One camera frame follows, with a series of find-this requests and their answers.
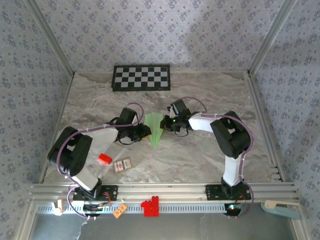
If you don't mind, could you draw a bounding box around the small brown card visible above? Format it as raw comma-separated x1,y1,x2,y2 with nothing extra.
112,156,134,174

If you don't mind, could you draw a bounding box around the red brick stack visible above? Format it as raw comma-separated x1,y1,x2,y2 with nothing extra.
140,196,160,217

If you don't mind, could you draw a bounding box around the beige wooden hook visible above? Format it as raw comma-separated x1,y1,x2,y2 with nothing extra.
51,199,65,216

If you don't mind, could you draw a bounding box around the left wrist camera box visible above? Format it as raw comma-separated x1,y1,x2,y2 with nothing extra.
117,107,138,126

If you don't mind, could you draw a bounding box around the black white checkerboard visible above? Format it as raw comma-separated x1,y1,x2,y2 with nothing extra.
111,64,172,92

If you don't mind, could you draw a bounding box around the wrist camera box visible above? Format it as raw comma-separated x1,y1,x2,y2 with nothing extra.
169,99,190,117
117,107,138,126

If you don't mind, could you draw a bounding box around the light green paper sheet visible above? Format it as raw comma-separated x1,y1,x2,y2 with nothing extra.
144,112,164,150

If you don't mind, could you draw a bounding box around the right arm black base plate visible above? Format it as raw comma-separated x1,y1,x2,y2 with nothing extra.
205,184,252,201

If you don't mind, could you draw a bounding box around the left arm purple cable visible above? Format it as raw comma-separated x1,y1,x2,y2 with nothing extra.
56,101,146,221

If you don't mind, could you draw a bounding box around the orange tag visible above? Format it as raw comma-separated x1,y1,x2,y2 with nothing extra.
112,202,128,220

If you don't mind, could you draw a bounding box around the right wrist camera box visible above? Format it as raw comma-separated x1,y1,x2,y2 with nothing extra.
169,99,190,117

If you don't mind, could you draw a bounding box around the small red block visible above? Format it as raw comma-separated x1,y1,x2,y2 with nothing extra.
98,153,113,166

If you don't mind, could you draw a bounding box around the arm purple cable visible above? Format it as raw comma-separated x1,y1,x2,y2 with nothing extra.
56,101,146,221
172,96,255,220

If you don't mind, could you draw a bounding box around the clear plastic bag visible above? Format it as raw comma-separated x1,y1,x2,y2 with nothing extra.
94,149,118,177

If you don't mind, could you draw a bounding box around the long aluminium rail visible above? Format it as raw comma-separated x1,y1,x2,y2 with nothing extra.
28,181,300,204

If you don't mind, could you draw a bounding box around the slotted grey cable duct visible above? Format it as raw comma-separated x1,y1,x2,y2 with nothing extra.
36,202,227,215

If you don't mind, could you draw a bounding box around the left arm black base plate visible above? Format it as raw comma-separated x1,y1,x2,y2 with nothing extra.
72,184,119,201

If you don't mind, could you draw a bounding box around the aluminium side rail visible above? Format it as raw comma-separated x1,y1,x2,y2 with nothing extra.
244,71,286,182

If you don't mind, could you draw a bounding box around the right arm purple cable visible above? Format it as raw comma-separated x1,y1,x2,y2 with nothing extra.
172,96,255,220

